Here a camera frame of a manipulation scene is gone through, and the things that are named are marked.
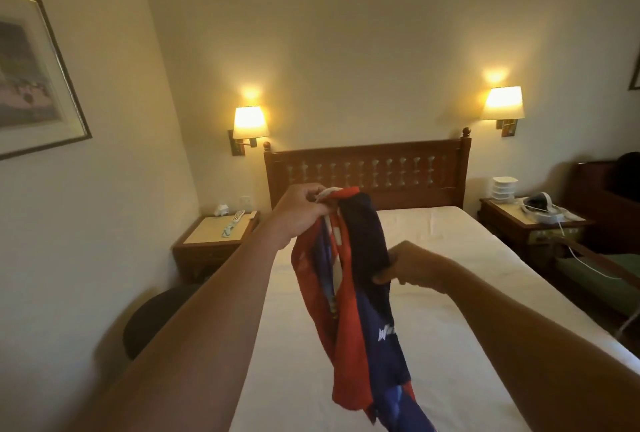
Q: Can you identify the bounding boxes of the person's left hand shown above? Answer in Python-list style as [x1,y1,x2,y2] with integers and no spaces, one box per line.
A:
[258,183,336,248]

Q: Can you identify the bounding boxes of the person's right hand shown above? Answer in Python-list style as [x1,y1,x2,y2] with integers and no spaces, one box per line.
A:
[373,239,456,294]

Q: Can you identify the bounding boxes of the person's left forearm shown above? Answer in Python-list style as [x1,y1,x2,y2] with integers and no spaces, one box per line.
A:
[70,231,301,432]

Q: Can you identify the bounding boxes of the person's right forearm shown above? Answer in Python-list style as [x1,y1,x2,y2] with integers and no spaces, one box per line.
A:
[440,261,640,432]

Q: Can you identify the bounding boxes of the white remote control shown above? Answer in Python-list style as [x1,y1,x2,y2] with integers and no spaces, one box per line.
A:
[221,209,247,239]

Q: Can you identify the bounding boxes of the wooden headboard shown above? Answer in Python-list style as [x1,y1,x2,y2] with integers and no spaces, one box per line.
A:
[263,127,473,213]

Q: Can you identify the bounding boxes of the white bed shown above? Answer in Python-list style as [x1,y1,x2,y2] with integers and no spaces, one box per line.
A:
[230,205,640,432]

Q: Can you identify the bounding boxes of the wooden nightstand with remote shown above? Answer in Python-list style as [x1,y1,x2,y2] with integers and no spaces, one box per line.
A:
[172,211,263,283]

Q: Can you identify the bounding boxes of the wooden nightstand with phone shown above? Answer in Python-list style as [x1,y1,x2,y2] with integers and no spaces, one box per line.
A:
[477,197,591,273]

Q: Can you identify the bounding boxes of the white cups stack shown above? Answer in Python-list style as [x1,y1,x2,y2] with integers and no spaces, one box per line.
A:
[490,175,520,205]

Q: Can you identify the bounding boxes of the black round stool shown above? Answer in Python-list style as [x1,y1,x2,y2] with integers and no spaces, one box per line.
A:
[122,283,201,361]

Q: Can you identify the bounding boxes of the green wooden armchair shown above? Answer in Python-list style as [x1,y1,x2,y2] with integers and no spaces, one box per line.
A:
[555,159,640,320]

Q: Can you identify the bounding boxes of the black garment on chair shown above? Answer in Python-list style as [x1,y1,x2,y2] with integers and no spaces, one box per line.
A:
[610,151,640,203]

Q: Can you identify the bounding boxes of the glowing wall lamp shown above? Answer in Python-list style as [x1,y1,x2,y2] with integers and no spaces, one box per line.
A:
[228,105,271,158]
[482,85,526,138]

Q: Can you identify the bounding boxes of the white charger cable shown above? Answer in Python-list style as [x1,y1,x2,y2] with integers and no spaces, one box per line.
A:
[555,221,640,343]

